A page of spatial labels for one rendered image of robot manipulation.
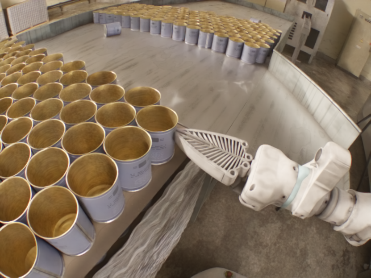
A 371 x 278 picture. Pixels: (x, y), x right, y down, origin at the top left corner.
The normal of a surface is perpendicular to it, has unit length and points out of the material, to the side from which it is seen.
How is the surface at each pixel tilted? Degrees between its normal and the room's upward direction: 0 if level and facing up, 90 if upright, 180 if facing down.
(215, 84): 0
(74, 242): 90
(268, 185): 14
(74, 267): 2
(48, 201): 90
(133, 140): 88
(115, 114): 89
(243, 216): 0
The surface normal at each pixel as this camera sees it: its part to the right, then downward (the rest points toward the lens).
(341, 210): -0.26, -0.07
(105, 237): 0.15, -0.69
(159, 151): 0.22, 0.70
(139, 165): 0.59, 0.62
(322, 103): -0.97, 0.11
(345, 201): -0.04, -0.49
